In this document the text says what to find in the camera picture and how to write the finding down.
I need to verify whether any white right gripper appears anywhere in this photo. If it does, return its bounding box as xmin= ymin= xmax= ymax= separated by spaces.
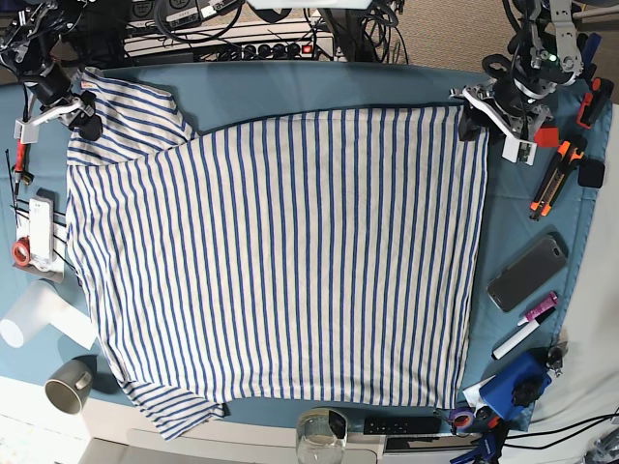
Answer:
xmin=14 ymin=96 xmax=103 ymax=144

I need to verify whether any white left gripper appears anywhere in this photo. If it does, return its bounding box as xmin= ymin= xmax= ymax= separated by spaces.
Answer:
xmin=450 ymin=53 xmax=551 ymax=165

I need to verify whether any blue white striped T-shirt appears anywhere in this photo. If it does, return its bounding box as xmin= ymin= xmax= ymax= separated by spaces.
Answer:
xmin=65 ymin=67 xmax=490 ymax=442

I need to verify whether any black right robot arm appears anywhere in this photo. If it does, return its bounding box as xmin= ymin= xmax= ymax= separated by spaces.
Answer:
xmin=1 ymin=1 xmax=103 ymax=144

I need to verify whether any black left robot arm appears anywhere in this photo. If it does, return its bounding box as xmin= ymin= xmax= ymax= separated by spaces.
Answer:
xmin=80 ymin=1 xmax=586 ymax=164

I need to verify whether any white plastic screw box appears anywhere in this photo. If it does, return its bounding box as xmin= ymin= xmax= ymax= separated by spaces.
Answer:
xmin=29 ymin=196 xmax=54 ymax=272

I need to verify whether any blue table cloth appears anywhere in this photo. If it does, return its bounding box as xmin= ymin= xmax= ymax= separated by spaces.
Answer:
xmin=0 ymin=60 xmax=614 ymax=431

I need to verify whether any orange black utility knife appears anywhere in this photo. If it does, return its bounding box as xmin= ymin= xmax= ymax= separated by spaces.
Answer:
xmin=529 ymin=135 xmax=587 ymax=221

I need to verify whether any black square box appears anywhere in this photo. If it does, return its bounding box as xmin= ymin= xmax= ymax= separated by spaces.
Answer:
xmin=577 ymin=158 xmax=605 ymax=189

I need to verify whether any red tape roll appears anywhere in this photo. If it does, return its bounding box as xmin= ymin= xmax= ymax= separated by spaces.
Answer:
xmin=11 ymin=237 xmax=31 ymax=267

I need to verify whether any black power strip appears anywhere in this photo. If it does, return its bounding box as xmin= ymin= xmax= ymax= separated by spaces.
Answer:
xmin=194 ymin=42 xmax=319 ymax=62

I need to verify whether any smartphone in clear case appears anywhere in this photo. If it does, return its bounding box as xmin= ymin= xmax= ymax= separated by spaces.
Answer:
xmin=486 ymin=234 xmax=567 ymax=312

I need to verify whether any translucent white plastic cup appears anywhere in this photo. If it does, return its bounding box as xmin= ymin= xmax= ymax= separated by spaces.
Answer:
xmin=1 ymin=279 xmax=67 ymax=348

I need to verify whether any pink marker pen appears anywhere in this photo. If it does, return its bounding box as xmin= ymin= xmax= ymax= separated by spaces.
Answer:
xmin=517 ymin=292 xmax=558 ymax=326

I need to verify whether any grey metal mug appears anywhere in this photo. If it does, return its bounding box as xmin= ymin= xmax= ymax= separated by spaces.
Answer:
xmin=44 ymin=359 xmax=96 ymax=415

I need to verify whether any white board marker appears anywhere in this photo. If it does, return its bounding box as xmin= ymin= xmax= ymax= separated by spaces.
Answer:
xmin=491 ymin=307 xmax=555 ymax=361

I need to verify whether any blue clamp tool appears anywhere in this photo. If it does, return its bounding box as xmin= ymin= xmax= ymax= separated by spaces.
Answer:
xmin=480 ymin=352 xmax=552 ymax=421

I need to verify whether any purple tape roll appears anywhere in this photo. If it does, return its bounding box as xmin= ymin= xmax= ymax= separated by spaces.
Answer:
xmin=449 ymin=408 xmax=475 ymax=431

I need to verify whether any black remote control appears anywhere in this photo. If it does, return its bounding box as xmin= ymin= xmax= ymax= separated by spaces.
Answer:
xmin=363 ymin=417 xmax=441 ymax=435

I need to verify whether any clear glass jar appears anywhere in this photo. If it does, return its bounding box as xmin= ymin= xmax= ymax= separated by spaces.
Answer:
xmin=296 ymin=408 xmax=348 ymax=464

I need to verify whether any red handled screwdriver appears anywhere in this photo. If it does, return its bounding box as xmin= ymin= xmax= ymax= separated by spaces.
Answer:
xmin=14 ymin=140 xmax=34 ymax=187

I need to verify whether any black cable tie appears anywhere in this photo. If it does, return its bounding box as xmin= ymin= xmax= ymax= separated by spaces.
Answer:
xmin=5 ymin=149 xmax=18 ymax=221

